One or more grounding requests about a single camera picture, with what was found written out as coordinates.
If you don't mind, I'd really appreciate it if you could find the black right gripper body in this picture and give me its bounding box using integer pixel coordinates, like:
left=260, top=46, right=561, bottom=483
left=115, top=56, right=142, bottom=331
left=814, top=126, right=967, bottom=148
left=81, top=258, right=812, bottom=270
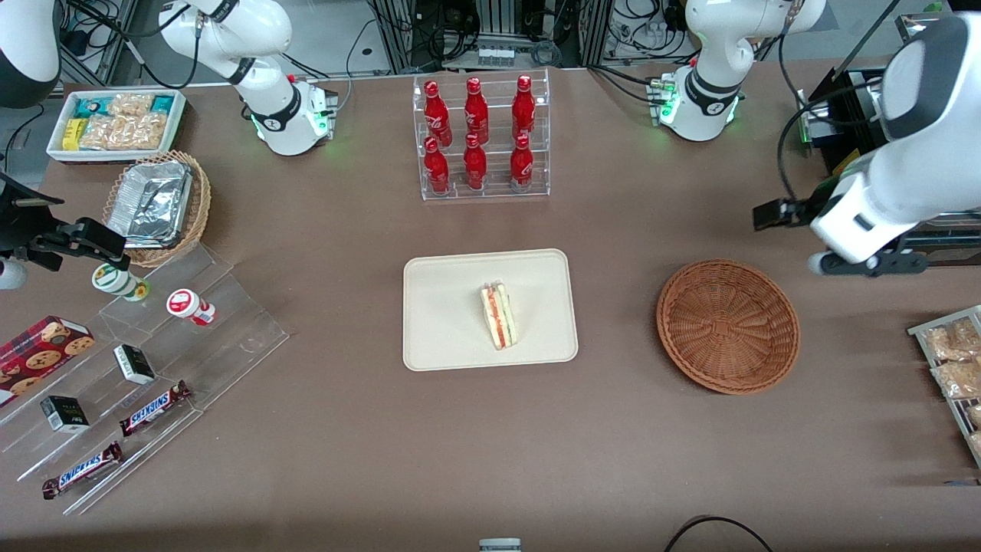
left=0, top=173, right=66, bottom=261

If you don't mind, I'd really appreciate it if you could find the triangular layered sandwich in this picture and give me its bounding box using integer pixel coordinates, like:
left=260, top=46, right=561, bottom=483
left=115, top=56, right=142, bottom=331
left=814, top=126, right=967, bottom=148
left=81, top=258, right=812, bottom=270
left=480, top=281, right=519, bottom=351

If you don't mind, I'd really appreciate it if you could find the grey arm base connector box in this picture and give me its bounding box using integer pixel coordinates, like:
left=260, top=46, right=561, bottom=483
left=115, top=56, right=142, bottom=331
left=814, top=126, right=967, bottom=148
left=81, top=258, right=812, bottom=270
left=646, top=73, right=681, bottom=126
left=305, top=80, right=340, bottom=140

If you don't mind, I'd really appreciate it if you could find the tray of packaged pastries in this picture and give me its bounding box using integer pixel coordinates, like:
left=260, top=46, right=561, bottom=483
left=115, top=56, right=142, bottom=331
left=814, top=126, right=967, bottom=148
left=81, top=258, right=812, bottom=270
left=907, top=305, right=981, bottom=470

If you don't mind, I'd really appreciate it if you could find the light wicker basket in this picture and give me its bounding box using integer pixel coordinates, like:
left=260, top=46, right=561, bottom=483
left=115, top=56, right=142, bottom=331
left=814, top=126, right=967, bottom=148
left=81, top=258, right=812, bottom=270
left=102, top=150, right=212, bottom=268

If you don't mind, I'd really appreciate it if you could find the brown wicker basket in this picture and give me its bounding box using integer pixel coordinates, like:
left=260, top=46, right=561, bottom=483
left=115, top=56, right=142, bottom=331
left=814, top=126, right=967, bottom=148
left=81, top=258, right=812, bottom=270
left=656, top=258, right=801, bottom=396

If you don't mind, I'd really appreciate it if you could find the cream plastic tray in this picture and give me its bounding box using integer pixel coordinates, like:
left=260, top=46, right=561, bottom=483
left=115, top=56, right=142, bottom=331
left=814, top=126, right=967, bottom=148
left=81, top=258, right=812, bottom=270
left=402, top=248, right=579, bottom=373

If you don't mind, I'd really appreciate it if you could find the green sunflower lidded cup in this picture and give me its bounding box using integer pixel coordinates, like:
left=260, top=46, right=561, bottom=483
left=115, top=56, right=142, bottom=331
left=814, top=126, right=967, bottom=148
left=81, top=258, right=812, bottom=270
left=92, top=263, right=150, bottom=302

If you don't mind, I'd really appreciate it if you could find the silver foil pack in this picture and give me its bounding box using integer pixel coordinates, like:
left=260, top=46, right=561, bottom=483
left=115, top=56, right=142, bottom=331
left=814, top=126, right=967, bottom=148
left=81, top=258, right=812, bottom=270
left=106, top=159, right=194, bottom=248

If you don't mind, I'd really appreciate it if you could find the red tartan cookie box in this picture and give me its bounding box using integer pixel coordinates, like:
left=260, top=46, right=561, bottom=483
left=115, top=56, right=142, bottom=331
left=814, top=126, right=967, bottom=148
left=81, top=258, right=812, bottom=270
left=0, top=315, right=96, bottom=407

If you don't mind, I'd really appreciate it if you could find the red lidded yogurt cup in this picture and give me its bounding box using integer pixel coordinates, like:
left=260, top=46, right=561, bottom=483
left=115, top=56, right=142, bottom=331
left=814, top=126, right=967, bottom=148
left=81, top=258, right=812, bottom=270
left=166, top=288, right=217, bottom=327

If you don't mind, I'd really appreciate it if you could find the black food warmer appliance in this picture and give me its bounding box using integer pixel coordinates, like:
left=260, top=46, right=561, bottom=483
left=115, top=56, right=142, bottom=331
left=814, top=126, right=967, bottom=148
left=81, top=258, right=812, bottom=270
left=796, top=0, right=981, bottom=269

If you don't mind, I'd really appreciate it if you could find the clear rice cracker bag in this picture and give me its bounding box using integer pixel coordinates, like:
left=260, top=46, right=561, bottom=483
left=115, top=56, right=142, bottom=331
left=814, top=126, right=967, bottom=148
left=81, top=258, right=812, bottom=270
left=79, top=113, right=168, bottom=151
left=107, top=93, right=154, bottom=117

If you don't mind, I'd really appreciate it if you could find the small black carton box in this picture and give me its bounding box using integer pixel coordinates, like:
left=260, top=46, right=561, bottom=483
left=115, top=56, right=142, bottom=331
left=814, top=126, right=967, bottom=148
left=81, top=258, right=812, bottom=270
left=113, top=344, right=156, bottom=386
left=40, top=395, right=90, bottom=434

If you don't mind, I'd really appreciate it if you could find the white snack bin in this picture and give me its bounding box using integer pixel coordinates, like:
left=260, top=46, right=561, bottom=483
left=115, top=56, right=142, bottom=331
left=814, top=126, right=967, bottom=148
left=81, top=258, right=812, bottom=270
left=46, top=88, right=188, bottom=166

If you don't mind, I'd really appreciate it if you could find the clear acrylic tiered shelf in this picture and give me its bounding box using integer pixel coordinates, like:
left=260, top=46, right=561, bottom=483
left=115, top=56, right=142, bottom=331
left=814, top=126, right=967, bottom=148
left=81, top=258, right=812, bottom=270
left=0, top=241, right=290, bottom=516

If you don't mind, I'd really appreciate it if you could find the Snickers chocolate bar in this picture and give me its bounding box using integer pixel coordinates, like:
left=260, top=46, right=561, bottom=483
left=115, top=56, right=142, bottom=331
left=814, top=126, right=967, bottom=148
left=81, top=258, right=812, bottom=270
left=41, top=441, right=124, bottom=500
left=119, top=380, right=192, bottom=438

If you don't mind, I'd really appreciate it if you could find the red cola bottle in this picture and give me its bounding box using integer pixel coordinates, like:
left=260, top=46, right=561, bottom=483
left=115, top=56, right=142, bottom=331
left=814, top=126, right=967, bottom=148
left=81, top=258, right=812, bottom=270
left=424, top=136, right=451, bottom=195
left=463, top=133, right=488, bottom=191
left=512, top=74, right=536, bottom=141
left=464, top=77, right=490, bottom=145
left=510, top=134, right=535, bottom=192
left=424, top=80, right=453, bottom=148

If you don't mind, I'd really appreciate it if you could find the clear acrylic bottle rack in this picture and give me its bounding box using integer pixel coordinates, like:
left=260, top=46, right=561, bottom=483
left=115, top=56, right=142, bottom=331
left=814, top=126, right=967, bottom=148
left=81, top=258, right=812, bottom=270
left=412, top=67, right=552, bottom=202

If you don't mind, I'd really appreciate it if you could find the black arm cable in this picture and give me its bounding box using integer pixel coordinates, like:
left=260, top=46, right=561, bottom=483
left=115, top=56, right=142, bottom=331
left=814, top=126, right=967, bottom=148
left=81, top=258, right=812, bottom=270
left=776, top=77, right=894, bottom=204

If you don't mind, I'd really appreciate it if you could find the black looped cable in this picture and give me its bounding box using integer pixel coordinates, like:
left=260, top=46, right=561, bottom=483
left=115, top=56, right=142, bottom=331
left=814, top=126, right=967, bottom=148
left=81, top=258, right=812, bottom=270
left=663, top=515, right=775, bottom=552

